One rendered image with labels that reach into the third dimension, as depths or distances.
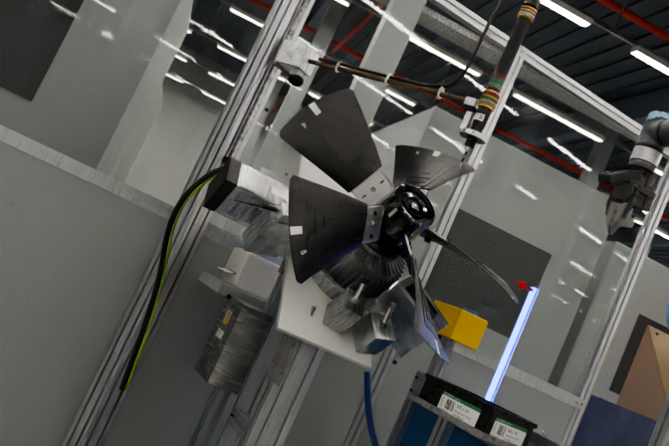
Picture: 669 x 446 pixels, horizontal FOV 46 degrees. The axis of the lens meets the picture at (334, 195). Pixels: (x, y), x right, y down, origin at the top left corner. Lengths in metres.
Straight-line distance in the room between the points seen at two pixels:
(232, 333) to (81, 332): 0.56
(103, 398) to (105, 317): 0.25
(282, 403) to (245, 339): 0.22
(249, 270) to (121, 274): 0.39
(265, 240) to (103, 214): 0.71
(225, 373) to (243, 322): 0.14
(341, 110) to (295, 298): 0.47
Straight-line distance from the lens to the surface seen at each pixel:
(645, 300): 5.78
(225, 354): 2.07
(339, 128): 1.92
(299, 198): 1.66
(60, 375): 2.48
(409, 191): 1.89
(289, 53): 2.33
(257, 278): 2.31
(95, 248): 2.42
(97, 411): 2.35
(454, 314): 2.30
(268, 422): 1.96
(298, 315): 1.86
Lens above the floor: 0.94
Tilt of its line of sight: 7 degrees up
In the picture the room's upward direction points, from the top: 25 degrees clockwise
